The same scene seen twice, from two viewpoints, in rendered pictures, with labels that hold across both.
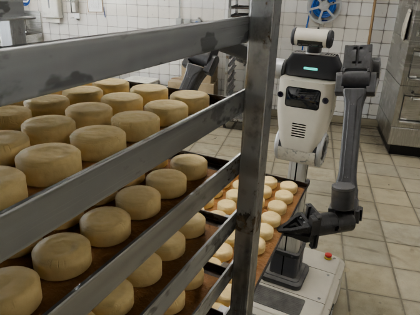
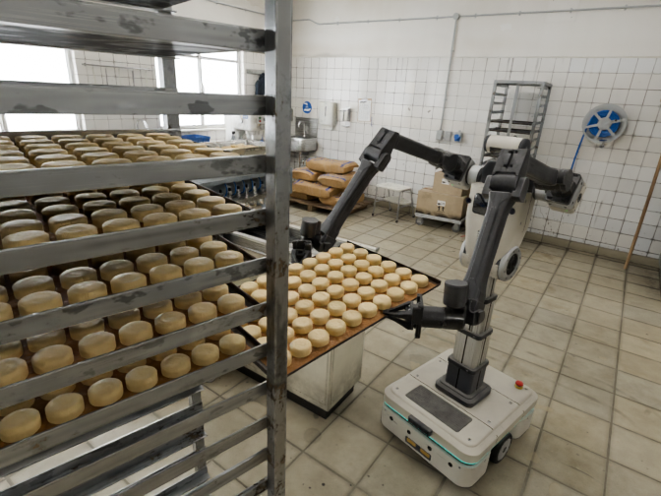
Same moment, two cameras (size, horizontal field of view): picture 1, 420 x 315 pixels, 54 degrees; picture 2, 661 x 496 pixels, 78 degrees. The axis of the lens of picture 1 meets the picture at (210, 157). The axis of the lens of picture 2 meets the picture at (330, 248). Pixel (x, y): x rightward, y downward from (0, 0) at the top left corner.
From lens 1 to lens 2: 40 cm
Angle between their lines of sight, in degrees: 21
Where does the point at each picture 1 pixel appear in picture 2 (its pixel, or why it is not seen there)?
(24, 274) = (39, 234)
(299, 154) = not seen: hidden behind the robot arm
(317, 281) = (495, 405)
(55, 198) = (25, 177)
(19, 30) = not seen: hidden behind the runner
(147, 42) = (117, 97)
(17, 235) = not seen: outside the picture
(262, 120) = (274, 180)
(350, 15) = (638, 136)
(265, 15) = (271, 94)
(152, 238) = (135, 237)
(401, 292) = (612, 452)
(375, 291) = (576, 441)
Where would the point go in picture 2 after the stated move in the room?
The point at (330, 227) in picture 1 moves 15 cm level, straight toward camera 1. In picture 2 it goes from (434, 320) to (402, 342)
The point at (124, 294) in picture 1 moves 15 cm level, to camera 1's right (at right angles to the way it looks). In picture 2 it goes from (133, 281) to (213, 304)
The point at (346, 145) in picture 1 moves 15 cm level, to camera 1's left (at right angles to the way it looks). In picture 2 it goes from (479, 246) to (424, 237)
